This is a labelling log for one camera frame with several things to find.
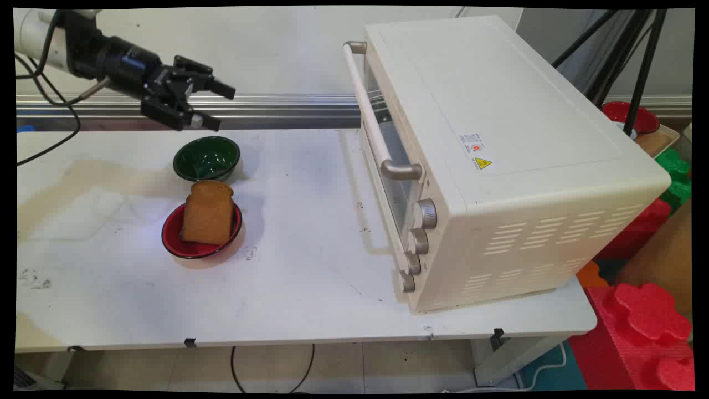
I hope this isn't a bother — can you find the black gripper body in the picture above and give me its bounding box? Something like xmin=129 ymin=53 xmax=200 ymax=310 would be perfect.
xmin=60 ymin=11 xmax=214 ymax=114

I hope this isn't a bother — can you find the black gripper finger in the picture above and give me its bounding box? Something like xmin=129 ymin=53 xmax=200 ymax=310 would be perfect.
xmin=141 ymin=98 xmax=222 ymax=132
xmin=206 ymin=78 xmax=237 ymax=100

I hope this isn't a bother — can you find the dark green bowl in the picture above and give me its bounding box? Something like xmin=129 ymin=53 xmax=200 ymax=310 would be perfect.
xmin=173 ymin=136 xmax=242 ymax=182

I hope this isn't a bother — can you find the brown bread loaf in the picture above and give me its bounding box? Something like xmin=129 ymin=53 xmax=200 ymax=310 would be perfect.
xmin=180 ymin=180 xmax=235 ymax=246

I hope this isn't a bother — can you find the red bowl black rim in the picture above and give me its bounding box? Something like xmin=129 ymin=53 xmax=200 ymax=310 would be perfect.
xmin=162 ymin=202 xmax=243 ymax=259

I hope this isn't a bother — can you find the cream toaster oven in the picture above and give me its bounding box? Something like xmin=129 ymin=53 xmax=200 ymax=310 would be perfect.
xmin=342 ymin=16 xmax=672 ymax=314

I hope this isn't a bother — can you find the white table leg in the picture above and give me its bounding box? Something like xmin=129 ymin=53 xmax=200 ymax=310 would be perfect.
xmin=470 ymin=331 xmax=571 ymax=387

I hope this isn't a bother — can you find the black tripod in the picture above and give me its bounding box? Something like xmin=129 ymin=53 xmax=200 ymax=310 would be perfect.
xmin=552 ymin=9 xmax=668 ymax=136

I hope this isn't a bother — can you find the orange foam piece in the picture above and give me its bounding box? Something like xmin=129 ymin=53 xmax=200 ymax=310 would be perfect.
xmin=576 ymin=260 xmax=610 ymax=290

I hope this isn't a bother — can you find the red bowl in box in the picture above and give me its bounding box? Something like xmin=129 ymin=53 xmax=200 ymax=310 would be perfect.
xmin=602 ymin=101 xmax=660 ymax=135

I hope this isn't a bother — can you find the small red foam block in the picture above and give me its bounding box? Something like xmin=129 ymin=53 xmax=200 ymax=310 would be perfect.
xmin=594 ymin=198 xmax=672 ymax=261

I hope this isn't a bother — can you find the green foam block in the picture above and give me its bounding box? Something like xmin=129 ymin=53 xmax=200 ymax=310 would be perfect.
xmin=655 ymin=147 xmax=692 ymax=211

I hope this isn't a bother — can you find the aluminium rail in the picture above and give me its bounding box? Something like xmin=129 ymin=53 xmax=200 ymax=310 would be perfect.
xmin=17 ymin=94 xmax=363 ymax=131

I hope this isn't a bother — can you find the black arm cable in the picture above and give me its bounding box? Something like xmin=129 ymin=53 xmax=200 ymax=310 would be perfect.
xmin=16 ymin=11 xmax=111 ymax=166

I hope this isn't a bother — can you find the black floor cable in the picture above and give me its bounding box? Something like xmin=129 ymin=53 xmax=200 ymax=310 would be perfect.
xmin=230 ymin=344 xmax=316 ymax=394

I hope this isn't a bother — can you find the white floor cable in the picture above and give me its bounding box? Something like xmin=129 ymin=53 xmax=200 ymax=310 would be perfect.
xmin=443 ymin=341 xmax=569 ymax=394

